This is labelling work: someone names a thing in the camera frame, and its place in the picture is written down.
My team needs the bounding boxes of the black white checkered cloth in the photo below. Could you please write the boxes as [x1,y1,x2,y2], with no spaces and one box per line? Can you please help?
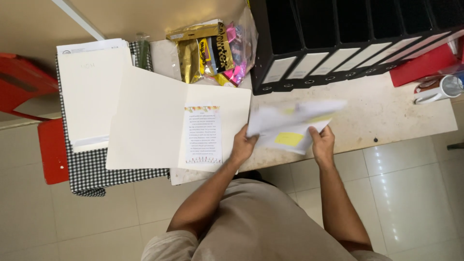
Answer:
[54,41,171,197]

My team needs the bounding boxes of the red chair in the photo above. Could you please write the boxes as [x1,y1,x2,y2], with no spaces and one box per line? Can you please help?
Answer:
[0,52,70,185]

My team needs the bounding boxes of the white mug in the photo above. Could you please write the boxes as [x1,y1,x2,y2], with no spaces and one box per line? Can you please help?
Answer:
[413,74,464,105]

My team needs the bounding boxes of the pink foil packet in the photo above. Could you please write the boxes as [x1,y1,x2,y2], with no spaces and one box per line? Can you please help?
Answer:
[222,22,251,87]

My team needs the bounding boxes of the printed sheet with floral border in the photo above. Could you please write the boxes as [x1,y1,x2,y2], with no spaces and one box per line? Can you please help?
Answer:
[184,105,223,165]

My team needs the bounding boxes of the open cream file folder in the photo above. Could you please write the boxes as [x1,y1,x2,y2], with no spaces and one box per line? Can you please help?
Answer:
[105,65,253,173]

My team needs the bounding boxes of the gold foil banner packet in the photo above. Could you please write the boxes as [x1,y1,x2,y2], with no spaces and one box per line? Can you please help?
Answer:
[166,19,236,84]

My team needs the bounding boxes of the red folder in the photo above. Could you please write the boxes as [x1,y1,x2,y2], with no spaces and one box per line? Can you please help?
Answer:
[389,43,459,88]

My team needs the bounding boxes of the person's beige shirt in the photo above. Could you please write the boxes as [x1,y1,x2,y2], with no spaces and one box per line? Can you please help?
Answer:
[141,177,394,261]

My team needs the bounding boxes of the white letterhead papers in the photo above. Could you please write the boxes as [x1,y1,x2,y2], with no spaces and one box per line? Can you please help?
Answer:
[56,38,130,56]

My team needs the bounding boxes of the green item in clear wrapper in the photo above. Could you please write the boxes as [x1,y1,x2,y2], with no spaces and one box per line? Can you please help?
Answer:
[136,33,151,72]

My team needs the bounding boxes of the white metal bar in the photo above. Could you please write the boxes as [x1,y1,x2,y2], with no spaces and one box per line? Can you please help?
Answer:
[51,0,107,41]

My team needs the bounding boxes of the person's right hand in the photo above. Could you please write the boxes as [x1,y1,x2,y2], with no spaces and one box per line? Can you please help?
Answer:
[308,125,336,168]

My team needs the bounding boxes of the clear plastic bag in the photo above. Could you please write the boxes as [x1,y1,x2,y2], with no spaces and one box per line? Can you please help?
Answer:
[150,7,259,88]

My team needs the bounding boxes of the row of black binders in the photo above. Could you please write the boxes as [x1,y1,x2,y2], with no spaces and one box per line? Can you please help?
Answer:
[248,0,464,96]

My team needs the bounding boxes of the closed cream file folder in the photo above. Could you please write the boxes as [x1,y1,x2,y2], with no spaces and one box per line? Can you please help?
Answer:
[57,46,134,145]

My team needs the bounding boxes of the yellow sticky note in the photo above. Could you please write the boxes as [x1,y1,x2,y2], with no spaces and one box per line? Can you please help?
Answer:
[274,132,305,148]

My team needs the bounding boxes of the white paper sheets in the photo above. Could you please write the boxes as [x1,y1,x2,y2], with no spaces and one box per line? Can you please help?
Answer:
[246,100,348,156]

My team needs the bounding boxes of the person's left hand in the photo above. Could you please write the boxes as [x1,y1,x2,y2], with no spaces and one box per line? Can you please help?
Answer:
[230,124,260,167]

